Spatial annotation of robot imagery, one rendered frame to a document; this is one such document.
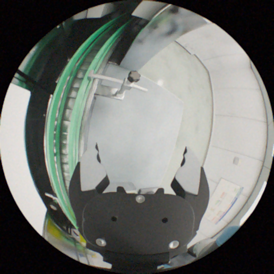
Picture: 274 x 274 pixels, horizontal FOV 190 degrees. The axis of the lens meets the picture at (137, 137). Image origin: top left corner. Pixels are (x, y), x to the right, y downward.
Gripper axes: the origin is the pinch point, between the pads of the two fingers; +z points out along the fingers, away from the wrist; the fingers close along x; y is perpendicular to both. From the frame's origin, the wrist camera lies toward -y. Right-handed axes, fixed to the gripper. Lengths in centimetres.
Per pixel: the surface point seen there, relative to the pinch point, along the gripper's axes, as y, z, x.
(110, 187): 36.0, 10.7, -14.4
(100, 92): -7.8, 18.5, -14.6
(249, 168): 105, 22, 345
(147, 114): 4.7, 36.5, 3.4
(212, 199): 267, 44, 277
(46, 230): 22.2, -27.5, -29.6
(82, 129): 3.0, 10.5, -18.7
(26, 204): 9.7, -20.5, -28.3
